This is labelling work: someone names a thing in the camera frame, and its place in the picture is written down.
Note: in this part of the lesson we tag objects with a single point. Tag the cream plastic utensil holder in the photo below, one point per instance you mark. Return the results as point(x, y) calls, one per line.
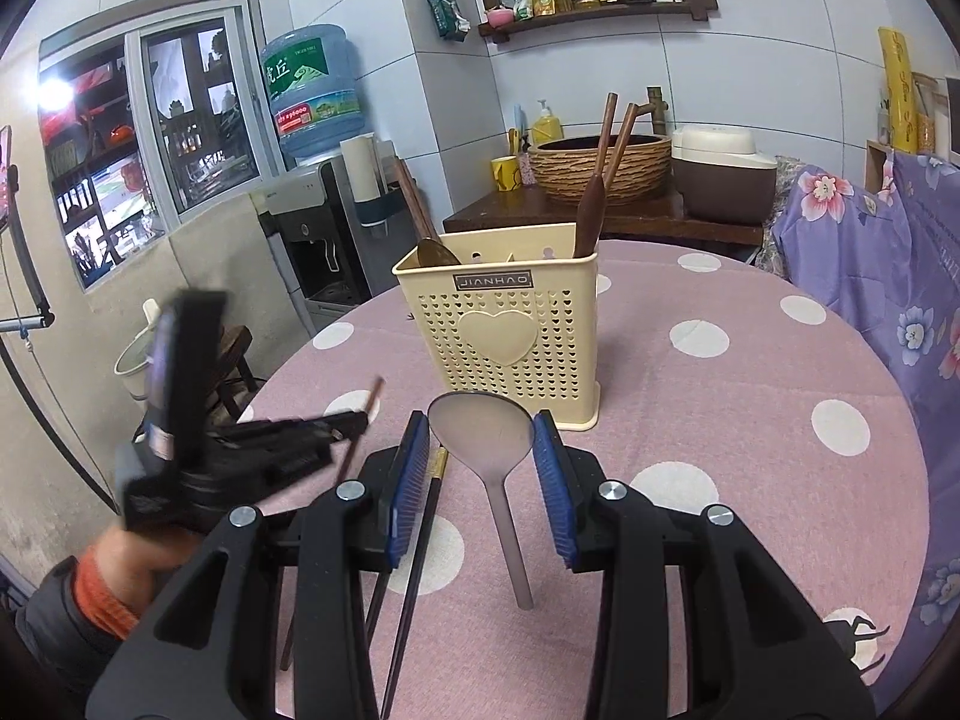
point(495, 382)

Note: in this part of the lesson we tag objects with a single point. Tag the pink polka dot tablecloth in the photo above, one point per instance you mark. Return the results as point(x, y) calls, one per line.
point(712, 420)

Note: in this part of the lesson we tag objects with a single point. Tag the brown and cream rice cooker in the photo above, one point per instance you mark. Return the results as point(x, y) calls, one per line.
point(720, 180)

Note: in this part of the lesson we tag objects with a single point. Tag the white paper cup tube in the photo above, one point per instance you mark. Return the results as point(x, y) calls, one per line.
point(360, 165)

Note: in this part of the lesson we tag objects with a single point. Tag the blue water jug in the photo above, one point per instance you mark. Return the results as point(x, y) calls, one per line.
point(311, 90)

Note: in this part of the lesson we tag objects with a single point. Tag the green hanging packet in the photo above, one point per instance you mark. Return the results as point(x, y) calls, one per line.
point(446, 11)

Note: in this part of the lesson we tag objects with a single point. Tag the person's left hand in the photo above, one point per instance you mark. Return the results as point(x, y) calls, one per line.
point(139, 551)

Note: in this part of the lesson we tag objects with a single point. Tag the brown wooden chopstick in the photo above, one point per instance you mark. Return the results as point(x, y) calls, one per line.
point(367, 420)

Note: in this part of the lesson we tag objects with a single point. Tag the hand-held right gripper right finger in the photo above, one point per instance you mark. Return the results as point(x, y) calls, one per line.
point(559, 502)

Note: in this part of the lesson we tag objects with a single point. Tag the dark wooden cabinet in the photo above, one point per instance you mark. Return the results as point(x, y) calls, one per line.
point(510, 214)

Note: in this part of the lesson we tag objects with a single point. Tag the yellow patterned roll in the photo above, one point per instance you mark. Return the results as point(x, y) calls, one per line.
point(898, 90)

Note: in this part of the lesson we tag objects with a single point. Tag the wooden stool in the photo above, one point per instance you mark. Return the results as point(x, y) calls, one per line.
point(236, 349)

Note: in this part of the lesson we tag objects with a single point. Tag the glass jar with grains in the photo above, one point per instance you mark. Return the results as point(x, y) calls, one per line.
point(927, 135)

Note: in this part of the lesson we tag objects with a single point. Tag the water dispenser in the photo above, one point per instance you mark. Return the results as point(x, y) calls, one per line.
point(300, 240)

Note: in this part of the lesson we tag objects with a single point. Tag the grey blue hanging caddy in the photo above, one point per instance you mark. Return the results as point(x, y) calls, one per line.
point(379, 206)

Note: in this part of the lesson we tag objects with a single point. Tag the light brown wooden utensil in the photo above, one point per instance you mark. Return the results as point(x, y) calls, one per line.
point(621, 139)

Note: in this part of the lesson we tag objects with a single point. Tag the bamboo faucet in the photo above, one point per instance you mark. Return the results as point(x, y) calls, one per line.
point(658, 109)

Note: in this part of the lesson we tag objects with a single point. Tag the dark wooden spoon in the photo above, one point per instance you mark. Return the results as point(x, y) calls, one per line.
point(592, 202)

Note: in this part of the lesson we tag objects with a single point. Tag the grey rice paddle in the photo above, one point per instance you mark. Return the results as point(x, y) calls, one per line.
point(480, 435)

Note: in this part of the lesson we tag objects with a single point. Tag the purple floral cloth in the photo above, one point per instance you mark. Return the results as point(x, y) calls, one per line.
point(862, 255)

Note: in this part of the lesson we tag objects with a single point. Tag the sliding window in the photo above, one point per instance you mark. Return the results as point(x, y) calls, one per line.
point(202, 127)

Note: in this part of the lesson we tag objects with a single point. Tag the woven pattern basin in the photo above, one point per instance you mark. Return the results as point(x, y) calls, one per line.
point(562, 180)

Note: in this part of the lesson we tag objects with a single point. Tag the brown wooden spoon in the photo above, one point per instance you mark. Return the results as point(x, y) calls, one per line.
point(439, 253)

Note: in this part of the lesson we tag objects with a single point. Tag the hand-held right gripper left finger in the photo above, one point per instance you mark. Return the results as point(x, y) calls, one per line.
point(409, 495)

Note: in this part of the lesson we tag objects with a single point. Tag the grey patterned cloth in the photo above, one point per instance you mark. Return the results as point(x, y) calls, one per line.
point(784, 169)

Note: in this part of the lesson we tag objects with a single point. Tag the white microwave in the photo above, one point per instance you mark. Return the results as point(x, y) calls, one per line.
point(946, 127)

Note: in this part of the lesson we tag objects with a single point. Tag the yellow mug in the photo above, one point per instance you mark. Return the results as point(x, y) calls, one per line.
point(506, 174)

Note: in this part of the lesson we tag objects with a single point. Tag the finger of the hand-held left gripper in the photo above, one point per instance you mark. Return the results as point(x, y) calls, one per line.
point(300, 431)
point(296, 465)

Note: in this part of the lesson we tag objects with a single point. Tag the pink bowl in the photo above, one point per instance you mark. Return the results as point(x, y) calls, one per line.
point(498, 17)

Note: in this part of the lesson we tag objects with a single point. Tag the dark chopstick with gold band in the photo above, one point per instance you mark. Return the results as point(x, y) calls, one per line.
point(439, 469)

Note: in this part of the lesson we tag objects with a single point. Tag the yellow soap dispenser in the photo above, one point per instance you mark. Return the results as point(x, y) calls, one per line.
point(547, 127)

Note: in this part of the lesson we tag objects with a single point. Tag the light wooden box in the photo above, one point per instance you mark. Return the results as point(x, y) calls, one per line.
point(874, 165)

